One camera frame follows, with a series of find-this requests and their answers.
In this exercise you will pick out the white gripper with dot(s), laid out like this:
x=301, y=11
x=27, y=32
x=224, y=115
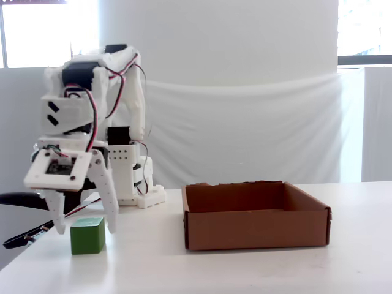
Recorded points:
x=103, y=180

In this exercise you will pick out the green wooden cube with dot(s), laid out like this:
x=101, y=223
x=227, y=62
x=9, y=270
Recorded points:
x=87, y=237

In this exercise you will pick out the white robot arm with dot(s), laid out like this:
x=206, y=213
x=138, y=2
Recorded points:
x=136, y=92

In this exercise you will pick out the brown cardboard box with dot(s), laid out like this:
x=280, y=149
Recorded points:
x=257, y=228

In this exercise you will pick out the black table clamp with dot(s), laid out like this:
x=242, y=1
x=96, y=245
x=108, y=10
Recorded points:
x=21, y=200

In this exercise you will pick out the dark circuit board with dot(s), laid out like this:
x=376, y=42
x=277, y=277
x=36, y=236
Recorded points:
x=32, y=237

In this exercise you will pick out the bright wide window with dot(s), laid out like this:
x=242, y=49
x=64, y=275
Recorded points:
x=46, y=30

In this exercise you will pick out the white backdrop cloth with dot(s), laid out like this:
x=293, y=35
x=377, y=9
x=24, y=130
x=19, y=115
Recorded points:
x=245, y=122

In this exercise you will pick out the white side panel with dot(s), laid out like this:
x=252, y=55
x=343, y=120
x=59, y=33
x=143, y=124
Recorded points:
x=378, y=122

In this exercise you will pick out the bright narrow window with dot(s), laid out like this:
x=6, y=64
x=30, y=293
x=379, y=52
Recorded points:
x=364, y=27

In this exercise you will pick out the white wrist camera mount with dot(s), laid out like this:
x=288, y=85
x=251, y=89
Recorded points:
x=78, y=171

